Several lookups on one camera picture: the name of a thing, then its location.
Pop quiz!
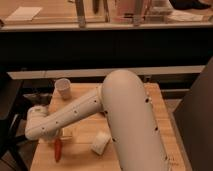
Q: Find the small white box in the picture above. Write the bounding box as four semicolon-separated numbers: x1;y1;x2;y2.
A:
146;91;153;113

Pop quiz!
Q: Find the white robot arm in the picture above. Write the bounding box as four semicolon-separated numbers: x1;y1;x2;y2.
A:
25;70;170;171

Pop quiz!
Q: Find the metal post left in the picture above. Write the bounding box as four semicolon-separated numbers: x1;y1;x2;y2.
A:
75;0;86;28

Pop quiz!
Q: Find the white paper cup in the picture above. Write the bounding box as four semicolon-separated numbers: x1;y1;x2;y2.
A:
54;78;71;100

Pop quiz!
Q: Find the black chair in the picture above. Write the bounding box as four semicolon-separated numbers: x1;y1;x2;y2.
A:
0;72;33;171

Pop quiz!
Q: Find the metal post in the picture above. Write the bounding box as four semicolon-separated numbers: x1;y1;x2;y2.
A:
133;0;143;26
75;0;86;28

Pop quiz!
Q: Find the white paper sheet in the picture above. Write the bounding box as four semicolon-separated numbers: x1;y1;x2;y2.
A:
6;6;42;21

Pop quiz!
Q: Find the white sponge block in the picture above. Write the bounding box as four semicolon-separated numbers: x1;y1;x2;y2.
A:
91;131;110;155

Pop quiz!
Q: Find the metal post right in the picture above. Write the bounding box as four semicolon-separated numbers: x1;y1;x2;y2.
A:
133;0;143;26

